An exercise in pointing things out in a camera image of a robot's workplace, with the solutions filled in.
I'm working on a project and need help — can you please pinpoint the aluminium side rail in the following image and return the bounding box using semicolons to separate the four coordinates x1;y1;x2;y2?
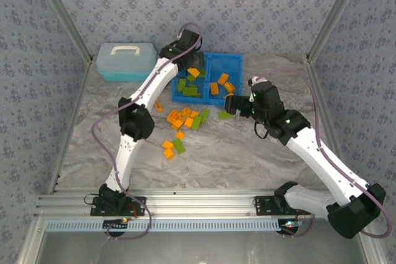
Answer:
304;55;353;184
48;59;93;195

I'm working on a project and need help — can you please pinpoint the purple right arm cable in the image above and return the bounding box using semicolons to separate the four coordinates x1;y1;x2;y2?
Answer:
255;67;393;240

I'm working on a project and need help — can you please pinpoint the aluminium frame post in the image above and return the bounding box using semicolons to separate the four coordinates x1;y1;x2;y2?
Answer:
305;0;369;61
30;0;94;64

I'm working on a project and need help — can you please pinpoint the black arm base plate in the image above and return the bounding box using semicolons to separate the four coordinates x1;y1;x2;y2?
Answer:
90;195;147;217
254;195;298;217

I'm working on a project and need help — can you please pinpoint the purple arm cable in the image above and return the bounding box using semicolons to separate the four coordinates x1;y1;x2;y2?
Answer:
92;22;204;242
255;67;393;240

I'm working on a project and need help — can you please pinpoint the wide aluminium mounting rail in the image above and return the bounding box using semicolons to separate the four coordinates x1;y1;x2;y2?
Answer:
35;188;329;219

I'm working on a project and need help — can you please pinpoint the orange lego window frame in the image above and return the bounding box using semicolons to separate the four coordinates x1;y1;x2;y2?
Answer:
223;80;236;98

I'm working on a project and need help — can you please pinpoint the grey metal panel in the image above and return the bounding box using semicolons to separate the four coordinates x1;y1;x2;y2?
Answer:
17;229;383;264

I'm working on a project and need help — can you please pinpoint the light blue box white handle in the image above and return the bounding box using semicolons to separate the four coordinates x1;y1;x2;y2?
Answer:
95;42;158;83

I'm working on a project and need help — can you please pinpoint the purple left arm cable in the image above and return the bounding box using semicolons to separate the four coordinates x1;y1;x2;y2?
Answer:
92;22;204;242

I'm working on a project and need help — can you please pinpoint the slotted white cable duct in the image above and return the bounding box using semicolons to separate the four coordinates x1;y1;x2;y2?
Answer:
45;219;287;232

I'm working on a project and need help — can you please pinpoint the black cable loop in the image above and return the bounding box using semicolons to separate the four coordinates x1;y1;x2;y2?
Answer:
254;120;270;140

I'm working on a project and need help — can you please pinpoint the small black controller board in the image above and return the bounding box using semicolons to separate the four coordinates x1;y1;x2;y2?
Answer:
277;218;306;236
103;218;130;237

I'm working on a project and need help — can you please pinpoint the blue divided plastic bin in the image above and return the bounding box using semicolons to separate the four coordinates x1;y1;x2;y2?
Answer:
171;51;244;106

